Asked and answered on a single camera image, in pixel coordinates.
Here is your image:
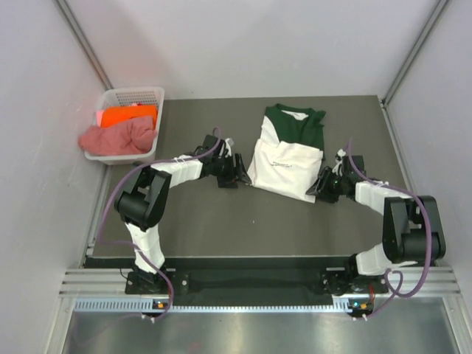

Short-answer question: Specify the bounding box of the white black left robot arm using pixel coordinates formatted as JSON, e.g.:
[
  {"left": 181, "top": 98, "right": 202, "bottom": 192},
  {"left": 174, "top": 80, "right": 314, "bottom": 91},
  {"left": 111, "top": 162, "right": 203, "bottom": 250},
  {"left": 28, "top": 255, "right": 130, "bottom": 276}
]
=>
[{"left": 114, "top": 135, "right": 251, "bottom": 294}]

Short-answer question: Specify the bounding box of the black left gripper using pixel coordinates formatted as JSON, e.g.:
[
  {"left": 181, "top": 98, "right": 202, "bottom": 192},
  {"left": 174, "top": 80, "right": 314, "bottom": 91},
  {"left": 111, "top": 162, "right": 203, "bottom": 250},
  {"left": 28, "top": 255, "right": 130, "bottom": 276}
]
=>
[{"left": 211, "top": 152, "right": 251, "bottom": 188}]

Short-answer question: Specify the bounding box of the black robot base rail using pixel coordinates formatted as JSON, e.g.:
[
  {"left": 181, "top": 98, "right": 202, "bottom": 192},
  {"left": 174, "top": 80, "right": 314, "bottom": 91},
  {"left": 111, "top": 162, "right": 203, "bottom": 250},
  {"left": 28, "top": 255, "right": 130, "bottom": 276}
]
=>
[{"left": 129, "top": 256, "right": 387, "bottom": 308}]

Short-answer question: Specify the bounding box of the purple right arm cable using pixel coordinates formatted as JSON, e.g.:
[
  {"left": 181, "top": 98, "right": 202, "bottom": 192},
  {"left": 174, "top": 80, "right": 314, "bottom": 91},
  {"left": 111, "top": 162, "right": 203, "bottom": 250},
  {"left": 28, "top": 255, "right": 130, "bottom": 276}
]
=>
[{"left": 346, "top": 138, "right": 434, "bottom": 320}]

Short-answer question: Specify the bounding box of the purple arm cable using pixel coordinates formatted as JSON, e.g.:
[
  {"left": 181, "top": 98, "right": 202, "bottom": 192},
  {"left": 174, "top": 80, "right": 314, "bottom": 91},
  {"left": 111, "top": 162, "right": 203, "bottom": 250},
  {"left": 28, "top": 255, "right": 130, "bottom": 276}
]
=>
[
  {"left": 97, "top": 127, "right": 224, "bottom": 322},
  {"left": 346, "top": 138, "right": 434, "bottom": 320}
]

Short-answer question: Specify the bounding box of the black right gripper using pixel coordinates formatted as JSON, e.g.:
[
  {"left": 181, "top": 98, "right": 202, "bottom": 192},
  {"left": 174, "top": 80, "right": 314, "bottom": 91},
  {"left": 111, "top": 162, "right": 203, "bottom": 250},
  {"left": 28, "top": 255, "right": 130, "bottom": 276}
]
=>
[{"left": 306, "top": 167, "right": 348, "bottom": 204}]

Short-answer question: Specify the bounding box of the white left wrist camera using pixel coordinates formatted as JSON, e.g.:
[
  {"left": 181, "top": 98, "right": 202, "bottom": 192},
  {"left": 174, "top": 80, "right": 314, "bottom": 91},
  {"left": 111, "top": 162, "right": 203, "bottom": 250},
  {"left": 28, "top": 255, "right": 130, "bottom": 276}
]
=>
[{"left": 220, "top": 138, "right": 235, "bottom": 158}]

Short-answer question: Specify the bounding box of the pink crumpled t-shirt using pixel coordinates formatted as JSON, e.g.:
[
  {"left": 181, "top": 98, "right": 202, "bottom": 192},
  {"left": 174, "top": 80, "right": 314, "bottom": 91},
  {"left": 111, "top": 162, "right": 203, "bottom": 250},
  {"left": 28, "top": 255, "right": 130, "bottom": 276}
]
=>
[{"left": 77, "top": 116, "right": 157, "bottom": 156}]

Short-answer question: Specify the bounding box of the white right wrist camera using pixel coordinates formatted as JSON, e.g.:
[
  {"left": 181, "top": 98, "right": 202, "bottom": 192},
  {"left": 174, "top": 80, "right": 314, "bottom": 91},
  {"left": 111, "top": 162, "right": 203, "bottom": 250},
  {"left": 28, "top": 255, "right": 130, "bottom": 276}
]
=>
[{"left": 332, "top": 149, "right": 349, "bottom": 177}]

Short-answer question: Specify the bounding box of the orange folded t-shirt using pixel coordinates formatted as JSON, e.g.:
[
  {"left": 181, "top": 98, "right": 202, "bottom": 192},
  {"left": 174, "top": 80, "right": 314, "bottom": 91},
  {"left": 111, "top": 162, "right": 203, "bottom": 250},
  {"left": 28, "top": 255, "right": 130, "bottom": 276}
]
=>
[{"left": 100, "top": 105, "right": 159, "bottom": 128}]

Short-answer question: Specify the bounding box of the light pink garment in basket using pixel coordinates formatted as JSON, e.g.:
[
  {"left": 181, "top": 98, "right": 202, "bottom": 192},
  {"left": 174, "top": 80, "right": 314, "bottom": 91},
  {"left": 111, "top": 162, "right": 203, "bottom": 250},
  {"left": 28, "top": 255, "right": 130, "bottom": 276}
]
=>
[{"left": 95, "top": 110, "right": 104, "bottom": 126}]

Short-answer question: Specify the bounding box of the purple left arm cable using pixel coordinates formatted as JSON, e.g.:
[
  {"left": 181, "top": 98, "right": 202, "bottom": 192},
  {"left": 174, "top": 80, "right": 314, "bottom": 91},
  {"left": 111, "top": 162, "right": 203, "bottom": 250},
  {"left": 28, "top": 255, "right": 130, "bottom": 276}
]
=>
[{"left": 97, "top": 127, "right": 224, "bottom": 322}]

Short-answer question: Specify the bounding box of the white plastic laundry basket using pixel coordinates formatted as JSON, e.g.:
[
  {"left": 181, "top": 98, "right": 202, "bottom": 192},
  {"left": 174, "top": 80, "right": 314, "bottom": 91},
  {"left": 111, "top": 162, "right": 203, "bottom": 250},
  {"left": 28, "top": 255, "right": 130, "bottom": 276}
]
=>
[{"left": 78, "top": 86, "right": 164, "bottom": 165}]

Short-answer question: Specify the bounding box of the white green ringer t-shirt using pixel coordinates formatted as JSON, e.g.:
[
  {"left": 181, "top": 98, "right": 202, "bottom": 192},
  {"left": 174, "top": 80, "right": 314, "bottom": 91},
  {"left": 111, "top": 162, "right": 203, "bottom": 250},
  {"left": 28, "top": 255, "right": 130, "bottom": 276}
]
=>
[{"left": 247, "top": 103, "right": 326, "bottom": 204}]

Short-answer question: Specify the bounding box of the grey slotted cable duct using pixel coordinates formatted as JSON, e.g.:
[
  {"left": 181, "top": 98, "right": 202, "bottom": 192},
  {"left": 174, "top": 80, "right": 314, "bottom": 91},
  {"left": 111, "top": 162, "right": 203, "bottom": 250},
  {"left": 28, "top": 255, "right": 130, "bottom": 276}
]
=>
[{"left": 73, "top": 296, "right": 373, "bottom": 314}]

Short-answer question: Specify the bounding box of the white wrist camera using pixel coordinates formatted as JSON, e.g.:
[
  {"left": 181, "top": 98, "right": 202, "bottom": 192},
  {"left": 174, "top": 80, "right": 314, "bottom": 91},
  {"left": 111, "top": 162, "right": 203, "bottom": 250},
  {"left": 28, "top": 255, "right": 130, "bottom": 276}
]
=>
[
  {"left": 220, "top": 138, "right": 235, "bottom": 158},
  {"left": 332, "top": 149, "right": 349, "bottom": 177}
]

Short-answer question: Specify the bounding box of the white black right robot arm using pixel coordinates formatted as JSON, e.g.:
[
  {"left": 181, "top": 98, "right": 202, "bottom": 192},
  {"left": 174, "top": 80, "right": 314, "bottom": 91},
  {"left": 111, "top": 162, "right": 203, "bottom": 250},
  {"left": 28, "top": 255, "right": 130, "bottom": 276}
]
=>
[{"left": 307, "top": 150, "right": 446, "bottom": 298}]

